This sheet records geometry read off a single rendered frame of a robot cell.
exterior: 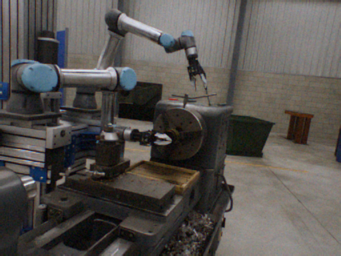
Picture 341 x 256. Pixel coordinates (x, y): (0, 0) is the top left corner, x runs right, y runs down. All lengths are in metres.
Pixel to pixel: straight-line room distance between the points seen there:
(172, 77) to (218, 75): 1.95
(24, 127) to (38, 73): 0.27
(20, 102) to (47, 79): 0.20
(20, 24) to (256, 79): 10.66
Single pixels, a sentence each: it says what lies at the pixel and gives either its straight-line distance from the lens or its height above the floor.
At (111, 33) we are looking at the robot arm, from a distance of 1.87.
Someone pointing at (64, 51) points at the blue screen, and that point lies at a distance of 6.33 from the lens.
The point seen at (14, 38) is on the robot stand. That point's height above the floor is 1.50.
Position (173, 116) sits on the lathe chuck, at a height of 1.18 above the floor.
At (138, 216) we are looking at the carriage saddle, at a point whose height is 0.90.
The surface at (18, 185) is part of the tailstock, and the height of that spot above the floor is 1.12.
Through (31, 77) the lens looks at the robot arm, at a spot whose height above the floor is 1.33.
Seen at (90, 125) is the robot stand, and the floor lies 1.06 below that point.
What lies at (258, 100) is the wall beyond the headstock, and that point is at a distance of 11.75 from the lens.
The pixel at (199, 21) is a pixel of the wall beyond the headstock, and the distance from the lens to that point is 11.86.
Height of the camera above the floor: 1.34
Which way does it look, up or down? 9 degrees down
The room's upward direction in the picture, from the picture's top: 6 degrees clockwise
